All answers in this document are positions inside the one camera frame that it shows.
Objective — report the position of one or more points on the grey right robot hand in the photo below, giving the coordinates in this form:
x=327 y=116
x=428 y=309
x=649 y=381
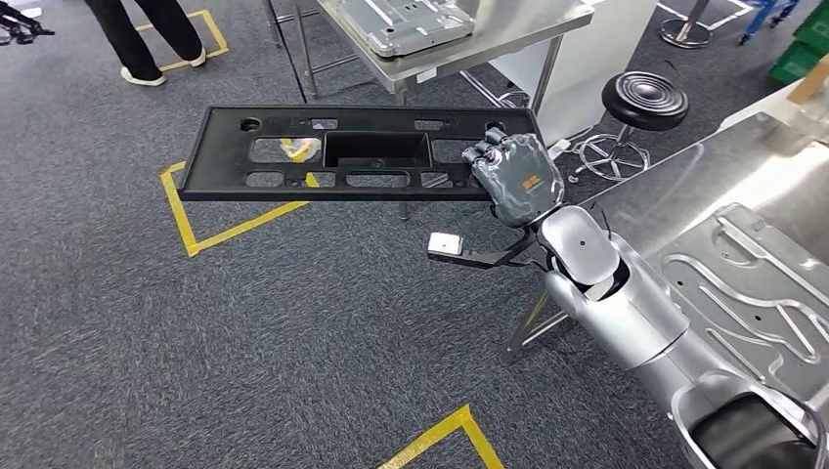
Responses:
x=518 y=181

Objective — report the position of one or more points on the black plastic panel part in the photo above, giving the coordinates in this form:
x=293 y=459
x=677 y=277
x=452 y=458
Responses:
x=214 y=155

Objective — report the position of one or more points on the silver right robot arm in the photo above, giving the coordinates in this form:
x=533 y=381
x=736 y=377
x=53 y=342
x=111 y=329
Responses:
x=622 y=311

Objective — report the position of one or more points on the white power strip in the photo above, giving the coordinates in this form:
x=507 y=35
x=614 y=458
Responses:
x=558 y=149

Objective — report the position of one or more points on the steel table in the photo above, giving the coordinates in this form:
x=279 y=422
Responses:
x=505 y=45

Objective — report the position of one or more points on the white cabinet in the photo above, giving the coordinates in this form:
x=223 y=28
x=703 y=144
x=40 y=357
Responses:
x=602 y=58

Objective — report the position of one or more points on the black round stool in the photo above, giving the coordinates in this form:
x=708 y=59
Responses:
x=644 y=100

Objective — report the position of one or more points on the grey stamped metal panel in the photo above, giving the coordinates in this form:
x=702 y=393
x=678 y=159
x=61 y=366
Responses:
x=745 y=272
x=414 y=29

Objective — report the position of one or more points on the green plastic crate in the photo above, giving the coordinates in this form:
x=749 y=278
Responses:
x=793 y=65
x=813 y=29

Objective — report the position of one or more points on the brown cardboard piece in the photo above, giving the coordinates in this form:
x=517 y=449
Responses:
x=809 y=81

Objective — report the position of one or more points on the person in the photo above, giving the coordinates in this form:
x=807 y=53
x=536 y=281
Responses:
x=120 y=39

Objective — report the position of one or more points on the black tripod legs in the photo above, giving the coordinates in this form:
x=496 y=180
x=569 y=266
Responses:
x=26 y=27

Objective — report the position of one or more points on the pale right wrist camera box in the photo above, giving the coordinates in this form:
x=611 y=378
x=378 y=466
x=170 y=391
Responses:
x=445 y=244

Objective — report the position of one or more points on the chrome pedestal base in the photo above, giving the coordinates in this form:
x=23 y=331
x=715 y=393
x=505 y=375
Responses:
x=683 y=34

